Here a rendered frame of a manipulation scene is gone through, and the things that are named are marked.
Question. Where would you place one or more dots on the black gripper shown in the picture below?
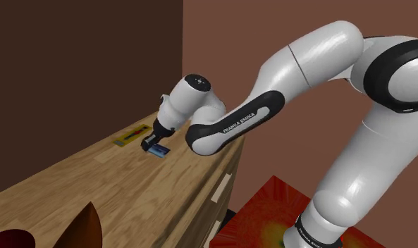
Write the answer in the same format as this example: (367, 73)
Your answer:
(156, 134)

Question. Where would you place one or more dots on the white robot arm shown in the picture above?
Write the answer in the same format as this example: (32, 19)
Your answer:
(359, 165)

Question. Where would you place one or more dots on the blue phone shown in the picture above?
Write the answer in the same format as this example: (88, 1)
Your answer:
(160, 150)

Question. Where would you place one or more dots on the yellow flat card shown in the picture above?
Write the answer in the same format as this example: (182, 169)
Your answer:
(131, 135)

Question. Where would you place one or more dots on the wooden chest of drawers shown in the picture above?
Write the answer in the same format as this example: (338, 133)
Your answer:
(119, 185)

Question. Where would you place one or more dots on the brown pointed vase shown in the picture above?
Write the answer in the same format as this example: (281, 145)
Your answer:
(83, 230)

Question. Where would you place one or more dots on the red patterned robot stand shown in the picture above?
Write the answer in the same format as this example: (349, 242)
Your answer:
(263, 219)

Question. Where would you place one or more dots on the dark red bowl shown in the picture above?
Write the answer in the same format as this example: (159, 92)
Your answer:
(11, 239)

